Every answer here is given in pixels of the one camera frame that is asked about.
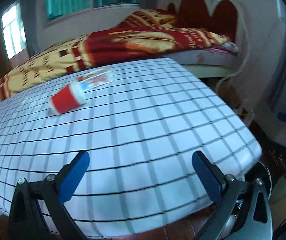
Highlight red and yellow printed blanket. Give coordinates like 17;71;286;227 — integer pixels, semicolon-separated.
0;9;233;108

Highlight white checked tablecloth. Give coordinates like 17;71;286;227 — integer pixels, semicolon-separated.
0;58;263;239

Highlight red paper cup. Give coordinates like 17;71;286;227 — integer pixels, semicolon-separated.
49;84;86;115

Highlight white bed with red headboard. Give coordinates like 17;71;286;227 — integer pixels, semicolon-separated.
158;0;256;98

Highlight small window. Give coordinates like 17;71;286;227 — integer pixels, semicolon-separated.
1;4;27;60

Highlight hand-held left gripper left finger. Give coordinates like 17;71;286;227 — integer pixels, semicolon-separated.
8;151;91;240

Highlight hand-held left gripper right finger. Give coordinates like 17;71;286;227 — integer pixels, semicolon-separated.
192;151;275;240

